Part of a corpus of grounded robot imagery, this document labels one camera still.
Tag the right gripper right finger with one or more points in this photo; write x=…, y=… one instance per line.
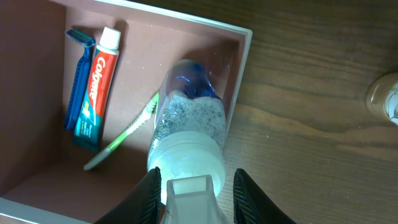
x=252, y=205

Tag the white botanical lotion tube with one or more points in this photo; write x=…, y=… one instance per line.
x=381, y=98

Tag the blue disposable razor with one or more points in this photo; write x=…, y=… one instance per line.
x=81, y=76

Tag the red green toothpaste tube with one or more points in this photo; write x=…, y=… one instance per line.
x=90, y=118

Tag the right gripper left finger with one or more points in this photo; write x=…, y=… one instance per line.
x=141, y=206

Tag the clear pump soap bottle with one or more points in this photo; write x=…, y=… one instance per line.
x=187, y=146

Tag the green white toothbrush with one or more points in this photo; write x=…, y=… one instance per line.
x=137, y=123

